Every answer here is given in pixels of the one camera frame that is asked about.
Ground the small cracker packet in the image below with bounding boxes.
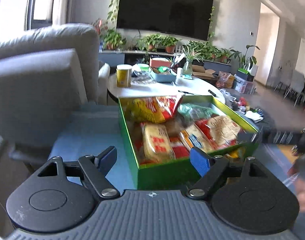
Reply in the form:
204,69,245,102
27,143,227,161
179,124,214,153

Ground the large red snack bag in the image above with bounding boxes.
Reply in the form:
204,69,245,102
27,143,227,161
195,115,242,151

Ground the orange bread packet red text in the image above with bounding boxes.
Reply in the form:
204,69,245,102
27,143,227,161
141,122,175,163

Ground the green snack bag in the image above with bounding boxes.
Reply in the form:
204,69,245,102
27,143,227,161
176,103,218,126

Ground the yellow red striped snack bag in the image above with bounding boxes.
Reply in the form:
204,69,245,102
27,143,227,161
125,94,183,124

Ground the yellow chip snack bag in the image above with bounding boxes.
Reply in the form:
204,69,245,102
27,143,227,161
225,147,246,161

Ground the person right hand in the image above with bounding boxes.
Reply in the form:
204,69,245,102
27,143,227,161
294,177,305,213

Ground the blue striped tablecloth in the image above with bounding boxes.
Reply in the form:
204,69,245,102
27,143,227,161
47,103,305,235

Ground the green cardboard box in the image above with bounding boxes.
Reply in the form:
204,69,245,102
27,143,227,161
118,95,256,190

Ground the black remote control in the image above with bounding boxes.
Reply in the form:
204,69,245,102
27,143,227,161
208,89,217,97

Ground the black pen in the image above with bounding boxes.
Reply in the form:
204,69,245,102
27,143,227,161
178,90,194,95

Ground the white oval coffee table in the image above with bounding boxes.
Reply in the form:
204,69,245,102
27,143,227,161
107,74,225,104

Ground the glass vase with plant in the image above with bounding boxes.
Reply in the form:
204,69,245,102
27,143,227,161
181,46,204,75

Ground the open cardboard box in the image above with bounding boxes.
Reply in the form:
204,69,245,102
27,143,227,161
192,64,215,80

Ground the blue plastic basket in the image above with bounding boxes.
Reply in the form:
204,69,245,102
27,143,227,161
149,69,176,83

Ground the yellow tin can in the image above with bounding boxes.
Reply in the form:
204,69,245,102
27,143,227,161
116,64,132,88

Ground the white small bottle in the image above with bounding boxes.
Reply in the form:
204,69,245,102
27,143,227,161
175,68,183,84

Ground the grey sofa armchair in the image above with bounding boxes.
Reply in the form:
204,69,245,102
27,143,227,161
0,23,110,166

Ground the tv console cabinet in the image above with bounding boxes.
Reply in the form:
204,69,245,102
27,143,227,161
98,49,233,74

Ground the orange storage box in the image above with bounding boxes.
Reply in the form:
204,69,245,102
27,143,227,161
149,57,172,68

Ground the red flower decoration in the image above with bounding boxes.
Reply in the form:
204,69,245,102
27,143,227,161
92,18,108,36

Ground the black wall television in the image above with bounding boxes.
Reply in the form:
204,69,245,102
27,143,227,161
117,0,213,40

